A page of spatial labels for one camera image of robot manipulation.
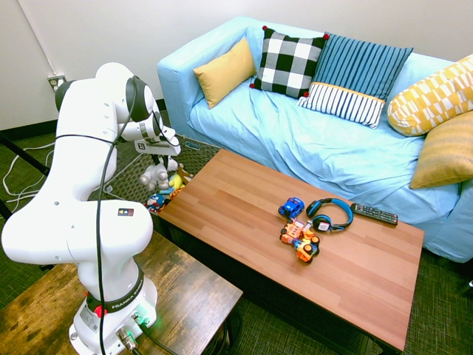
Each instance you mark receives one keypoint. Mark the black remote control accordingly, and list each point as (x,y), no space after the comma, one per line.
(374,213)

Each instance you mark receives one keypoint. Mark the blue striped pillow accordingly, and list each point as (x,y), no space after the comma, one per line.
(354,74)

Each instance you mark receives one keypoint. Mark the red and blue hero plush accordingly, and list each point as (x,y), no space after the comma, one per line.
(155,202)

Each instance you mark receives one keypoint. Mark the orange flame pattern plush toy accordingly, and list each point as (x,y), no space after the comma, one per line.
(175,194)

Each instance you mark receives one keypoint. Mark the light blue sofa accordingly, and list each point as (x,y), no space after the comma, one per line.
(295,140)

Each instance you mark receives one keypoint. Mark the orange toy construction truck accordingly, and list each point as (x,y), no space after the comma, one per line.
(306,249)

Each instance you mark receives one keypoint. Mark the black tripod leg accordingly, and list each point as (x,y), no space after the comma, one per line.
(22,155)

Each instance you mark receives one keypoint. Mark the white unicorn stuffed toy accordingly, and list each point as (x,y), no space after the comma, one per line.
(153,174)

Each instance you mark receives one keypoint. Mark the yellow plush toy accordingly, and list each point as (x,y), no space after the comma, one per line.
(175,181)

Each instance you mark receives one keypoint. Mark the white wall conduit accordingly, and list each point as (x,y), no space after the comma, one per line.
(37,37)

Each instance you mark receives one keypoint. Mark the wall power outlet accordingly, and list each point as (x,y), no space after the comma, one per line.
(56,83)

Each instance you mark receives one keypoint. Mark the orange toy fire truck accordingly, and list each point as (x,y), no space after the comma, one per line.
(293,231)

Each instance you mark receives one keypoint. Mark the plain yellow pillow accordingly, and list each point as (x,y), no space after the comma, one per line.
(225,72)

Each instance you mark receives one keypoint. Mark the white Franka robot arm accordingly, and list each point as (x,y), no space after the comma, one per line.
(92,111)

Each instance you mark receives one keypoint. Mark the yellow woven cushion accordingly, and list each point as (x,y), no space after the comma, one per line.
(447,151)

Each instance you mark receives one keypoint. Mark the black and white checkered pillow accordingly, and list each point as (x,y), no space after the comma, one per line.
(288,63)

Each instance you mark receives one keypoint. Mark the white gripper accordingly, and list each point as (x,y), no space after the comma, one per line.
(162,149)

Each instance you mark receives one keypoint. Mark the brown and white plush toy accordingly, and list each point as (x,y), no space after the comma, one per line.
(183,173)

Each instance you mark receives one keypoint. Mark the grey woven basket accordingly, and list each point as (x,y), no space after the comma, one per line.
(127,174)

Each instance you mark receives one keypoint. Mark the blue toy car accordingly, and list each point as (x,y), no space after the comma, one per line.
(291,207)

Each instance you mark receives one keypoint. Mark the blue and black headphones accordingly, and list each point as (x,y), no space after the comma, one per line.
(345,212)

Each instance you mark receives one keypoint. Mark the yellow and white patterned bolster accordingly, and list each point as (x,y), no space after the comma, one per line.
(428,100)

